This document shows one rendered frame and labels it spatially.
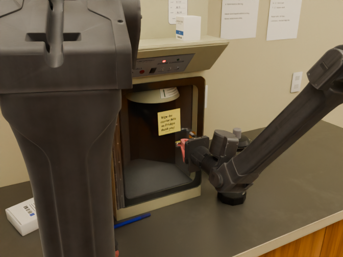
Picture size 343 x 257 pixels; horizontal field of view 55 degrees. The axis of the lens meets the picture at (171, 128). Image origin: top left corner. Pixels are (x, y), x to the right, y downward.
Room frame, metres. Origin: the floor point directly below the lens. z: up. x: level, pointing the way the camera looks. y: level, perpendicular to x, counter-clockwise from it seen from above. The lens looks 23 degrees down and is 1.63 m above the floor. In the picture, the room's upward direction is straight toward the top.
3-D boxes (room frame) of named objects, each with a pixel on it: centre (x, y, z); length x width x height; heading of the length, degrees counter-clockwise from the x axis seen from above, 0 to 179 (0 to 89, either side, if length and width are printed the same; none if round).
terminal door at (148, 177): (0.94, 0.03, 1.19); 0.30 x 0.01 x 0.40; 117
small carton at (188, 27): (0.92, -0.04, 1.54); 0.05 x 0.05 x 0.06; 23
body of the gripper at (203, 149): (0.82, -0.09, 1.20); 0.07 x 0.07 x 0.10; 27
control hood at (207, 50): (0.89, 0.01, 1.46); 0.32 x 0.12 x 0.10; 117
